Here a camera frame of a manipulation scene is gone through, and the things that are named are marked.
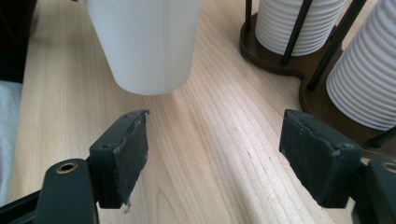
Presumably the pale cloth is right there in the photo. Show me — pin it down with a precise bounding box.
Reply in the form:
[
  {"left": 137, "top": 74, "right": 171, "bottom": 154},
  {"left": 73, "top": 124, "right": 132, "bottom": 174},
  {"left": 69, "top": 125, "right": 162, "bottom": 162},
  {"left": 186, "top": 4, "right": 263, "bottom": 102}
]
[{"left": 0, "top": 79, "right": 23, "bottom": 208}]

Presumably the single smooth white paper cup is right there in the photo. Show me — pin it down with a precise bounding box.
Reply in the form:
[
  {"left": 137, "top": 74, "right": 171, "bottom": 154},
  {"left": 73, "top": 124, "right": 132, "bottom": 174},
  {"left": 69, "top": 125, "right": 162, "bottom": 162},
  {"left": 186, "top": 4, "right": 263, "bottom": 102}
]
[{"left": 85, "top": 0, "right": 202, "bottom": 96}]

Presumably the wooden cup holder with black rods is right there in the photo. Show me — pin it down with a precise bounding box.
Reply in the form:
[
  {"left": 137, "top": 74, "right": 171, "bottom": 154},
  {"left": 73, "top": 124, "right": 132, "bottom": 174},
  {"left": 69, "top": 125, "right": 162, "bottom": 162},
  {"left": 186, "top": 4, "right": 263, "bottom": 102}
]
[{"left": 238, "top": 0, "right": 396, "bottom": 157}]

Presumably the dark object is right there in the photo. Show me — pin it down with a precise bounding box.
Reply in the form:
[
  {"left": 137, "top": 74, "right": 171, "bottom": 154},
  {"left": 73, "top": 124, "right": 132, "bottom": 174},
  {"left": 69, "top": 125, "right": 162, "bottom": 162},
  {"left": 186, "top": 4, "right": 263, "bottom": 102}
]
[{"left": 0, "top": 0, "right": 38, "bottom": 84}]

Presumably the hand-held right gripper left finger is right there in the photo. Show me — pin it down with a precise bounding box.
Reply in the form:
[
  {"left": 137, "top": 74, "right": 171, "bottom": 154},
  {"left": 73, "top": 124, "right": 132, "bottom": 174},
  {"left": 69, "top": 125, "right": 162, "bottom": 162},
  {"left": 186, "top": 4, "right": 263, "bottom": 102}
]
[{"left": 89, "top": 108, "right": 151, "bottom": 210}]

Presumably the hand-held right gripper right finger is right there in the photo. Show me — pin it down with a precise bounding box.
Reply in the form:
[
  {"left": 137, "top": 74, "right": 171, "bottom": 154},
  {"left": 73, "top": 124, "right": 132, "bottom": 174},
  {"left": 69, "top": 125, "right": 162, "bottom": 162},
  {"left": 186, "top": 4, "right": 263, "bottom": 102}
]
[{"left": 278, "top": 108, "right": 364, "bottom": 209}]

